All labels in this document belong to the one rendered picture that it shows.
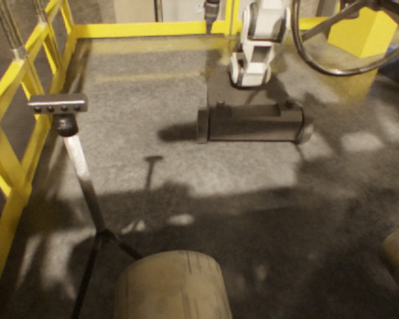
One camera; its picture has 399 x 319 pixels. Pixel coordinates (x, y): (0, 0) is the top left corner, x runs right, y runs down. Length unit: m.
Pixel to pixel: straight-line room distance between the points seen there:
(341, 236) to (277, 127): 0.59
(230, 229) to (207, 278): 1.10
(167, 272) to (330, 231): 1.24
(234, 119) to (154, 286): 1.38
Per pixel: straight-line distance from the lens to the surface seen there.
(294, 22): 0.77
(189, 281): 0.17
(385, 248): 0.24
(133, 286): 0.17
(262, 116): 1.55
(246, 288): 1.16
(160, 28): 2.94
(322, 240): 1.34
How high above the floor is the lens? 1.04
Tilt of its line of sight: 42 degrees down
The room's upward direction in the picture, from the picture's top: 2 degrees clockwise
